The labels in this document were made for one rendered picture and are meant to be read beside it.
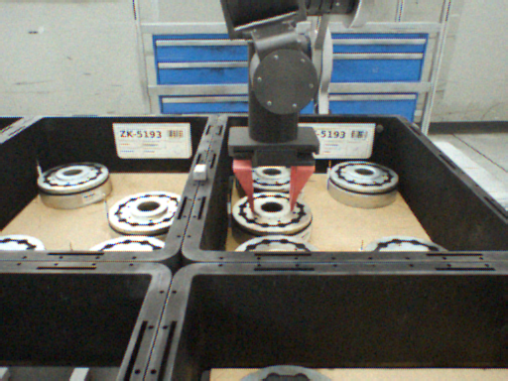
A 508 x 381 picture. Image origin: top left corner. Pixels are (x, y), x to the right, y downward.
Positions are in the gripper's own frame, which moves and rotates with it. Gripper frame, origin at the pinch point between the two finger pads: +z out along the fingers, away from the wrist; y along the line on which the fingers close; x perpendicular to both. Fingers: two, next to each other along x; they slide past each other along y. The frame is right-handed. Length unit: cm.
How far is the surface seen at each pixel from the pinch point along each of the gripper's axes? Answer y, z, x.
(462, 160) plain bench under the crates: 55, 17, 55
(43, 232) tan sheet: -30.1, 4.0, 0.2
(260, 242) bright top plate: -1.7, 1.0, -7.1
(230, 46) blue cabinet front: -12, 4, 189
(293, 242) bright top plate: 2.0, 1.0, -7.2
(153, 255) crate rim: -10.4, -5.9, -19.0
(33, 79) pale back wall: -165, 37, 268
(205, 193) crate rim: -7.2, -5.9, -8.6
